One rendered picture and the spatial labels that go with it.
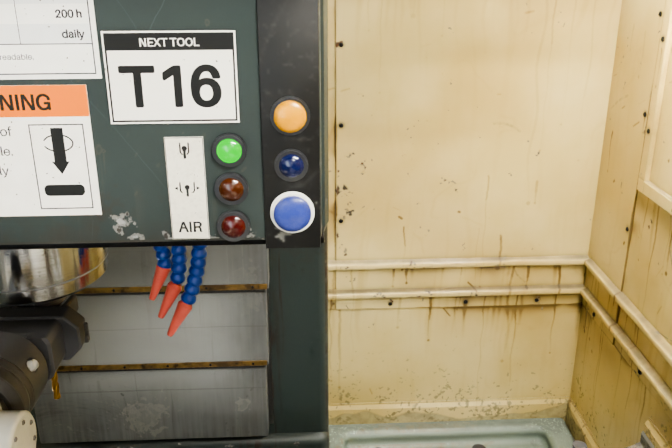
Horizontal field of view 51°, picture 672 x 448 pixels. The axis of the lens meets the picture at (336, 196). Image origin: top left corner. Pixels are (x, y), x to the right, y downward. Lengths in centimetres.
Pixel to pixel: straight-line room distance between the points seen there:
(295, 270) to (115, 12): 88
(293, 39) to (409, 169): 115
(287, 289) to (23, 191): 83
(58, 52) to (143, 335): 90
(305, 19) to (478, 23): 111
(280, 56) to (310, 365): 99
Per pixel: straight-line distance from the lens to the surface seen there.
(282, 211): 57
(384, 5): 159
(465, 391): 199
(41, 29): 57
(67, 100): 58
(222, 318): 136
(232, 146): 56
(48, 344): 80
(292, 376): 147
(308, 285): 137
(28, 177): 61
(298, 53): 54
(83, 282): 82
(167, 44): 55
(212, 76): 55
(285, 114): 55
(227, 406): 148
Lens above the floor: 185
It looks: 20 degrees down
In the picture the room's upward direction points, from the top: straight up
